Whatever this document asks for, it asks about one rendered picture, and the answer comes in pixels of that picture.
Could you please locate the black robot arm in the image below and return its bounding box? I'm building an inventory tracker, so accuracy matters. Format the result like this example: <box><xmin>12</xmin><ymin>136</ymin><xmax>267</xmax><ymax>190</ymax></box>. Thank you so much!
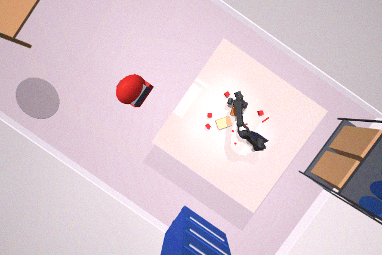
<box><xmin>233</xmin><ymin>91</ymin><xmax>266</xmax><ymax>151</ymax></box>

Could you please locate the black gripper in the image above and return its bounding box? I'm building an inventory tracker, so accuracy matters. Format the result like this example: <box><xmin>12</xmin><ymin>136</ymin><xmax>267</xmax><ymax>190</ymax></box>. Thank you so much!
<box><xmin>227</xmin><ymin>98</ymin><xmax>248</xmax><ymax>109</ymax></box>

